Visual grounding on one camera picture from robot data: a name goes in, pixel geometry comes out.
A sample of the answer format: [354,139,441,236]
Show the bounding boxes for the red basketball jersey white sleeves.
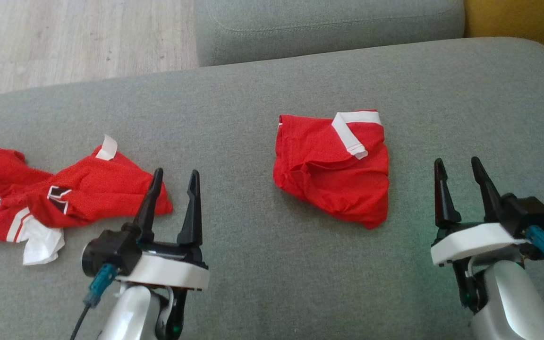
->
[0,135,174,266]

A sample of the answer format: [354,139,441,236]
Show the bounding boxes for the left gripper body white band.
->
[120,240,210,291]

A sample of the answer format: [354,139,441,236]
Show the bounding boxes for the long grey sofa seat cushion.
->
[195,0,466,68]

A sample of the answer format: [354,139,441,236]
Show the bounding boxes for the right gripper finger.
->
[434,158,462,230]
[471,156,507,224]

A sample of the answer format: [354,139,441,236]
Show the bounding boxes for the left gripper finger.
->
[133,168,164,244]
[177,170,203,247]

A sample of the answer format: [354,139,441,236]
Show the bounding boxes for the left black cable blue connector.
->
[70,263,118,340]

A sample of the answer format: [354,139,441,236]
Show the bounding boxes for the large grey sofa seat cushion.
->
[0,37,544,340]

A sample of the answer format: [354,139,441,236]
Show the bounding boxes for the red shorts white stripes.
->
[272,110,391,230]

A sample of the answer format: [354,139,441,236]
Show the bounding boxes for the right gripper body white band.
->
[431,221,530,267]

